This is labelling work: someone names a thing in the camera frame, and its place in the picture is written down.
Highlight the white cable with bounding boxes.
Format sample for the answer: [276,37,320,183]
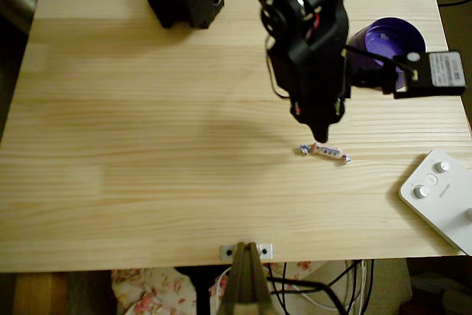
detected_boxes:
[212,260,367,312]

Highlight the thick black cable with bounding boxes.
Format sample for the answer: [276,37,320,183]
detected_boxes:
[265,276,350,315]

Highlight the black camera with mount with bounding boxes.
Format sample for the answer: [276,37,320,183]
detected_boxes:
[350,50,468,100]

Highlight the white control box with knobs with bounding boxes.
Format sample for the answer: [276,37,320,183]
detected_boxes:
[398,148,472,257]

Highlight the thin black camera cable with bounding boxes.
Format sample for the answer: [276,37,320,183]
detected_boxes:
[342,45,412,72]

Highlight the floral patterned cloth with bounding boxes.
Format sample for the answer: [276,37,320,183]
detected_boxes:
[110,260,314,315]

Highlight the metal table clamp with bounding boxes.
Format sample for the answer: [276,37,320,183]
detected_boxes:
[220,241,277,315]

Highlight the black post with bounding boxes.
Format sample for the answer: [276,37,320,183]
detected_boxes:
[174,266,212,315]

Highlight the white blue candy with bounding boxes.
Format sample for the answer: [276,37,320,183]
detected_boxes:
[297,142,352,164]

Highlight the grey metal bracket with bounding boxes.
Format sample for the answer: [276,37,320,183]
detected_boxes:
[219,243,274,260]

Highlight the purple bowl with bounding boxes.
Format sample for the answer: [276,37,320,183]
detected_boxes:
[346,16,428,91]

